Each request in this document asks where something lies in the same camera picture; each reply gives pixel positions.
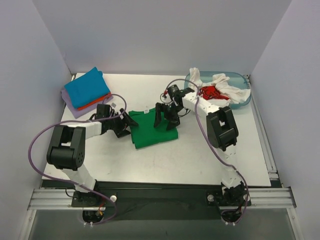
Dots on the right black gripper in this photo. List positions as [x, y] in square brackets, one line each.
[167, 111]

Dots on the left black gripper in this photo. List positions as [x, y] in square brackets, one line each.
[121, 123]

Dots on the green t shirt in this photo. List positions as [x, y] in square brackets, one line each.
[145, 134]

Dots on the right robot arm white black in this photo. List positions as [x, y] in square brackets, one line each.
[217, 125]

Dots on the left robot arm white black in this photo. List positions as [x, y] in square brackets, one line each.
[66, 151]

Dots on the folded orange t shirt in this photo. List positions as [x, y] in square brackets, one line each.
[96, 101]

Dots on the folded blue t shirt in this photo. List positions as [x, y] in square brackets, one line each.
[87, 88]

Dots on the white t shirt red print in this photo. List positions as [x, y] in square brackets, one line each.
[225, 92]

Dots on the clear blue plastic bin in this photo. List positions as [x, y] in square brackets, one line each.
[240, 80]

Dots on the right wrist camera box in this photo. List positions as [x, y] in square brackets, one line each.
[172, 90]

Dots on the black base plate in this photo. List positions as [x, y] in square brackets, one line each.
[160, 201]

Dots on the aluminium frame rail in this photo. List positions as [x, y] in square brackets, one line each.
[260, 198]

